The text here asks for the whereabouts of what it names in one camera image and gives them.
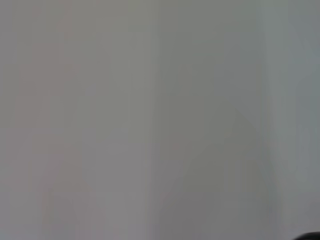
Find black round teapot with handle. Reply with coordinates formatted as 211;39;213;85
294;231;320;240

